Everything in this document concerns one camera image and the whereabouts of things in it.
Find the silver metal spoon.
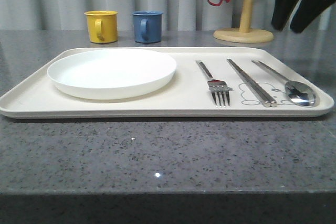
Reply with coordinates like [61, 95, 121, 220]
[251, 60, 317, 107]

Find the silver metal chopstick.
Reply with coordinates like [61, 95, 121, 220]
[228, 58, 278, 108]
[226, 58, 272, 108]

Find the white round plate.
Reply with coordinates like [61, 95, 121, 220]
[47, 48, 177, 100]

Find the wooden mug tree stand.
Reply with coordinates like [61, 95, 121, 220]
[213, 0, 274, 44]

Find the blue enamel mug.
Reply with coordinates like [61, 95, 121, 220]
[132, 10, 163, 44]

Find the cream rabbit serving tray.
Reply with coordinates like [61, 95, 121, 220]
[1, 47, 334, 119]

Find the yellow enamel mug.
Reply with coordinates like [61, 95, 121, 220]
[85, 10, 118, 44]

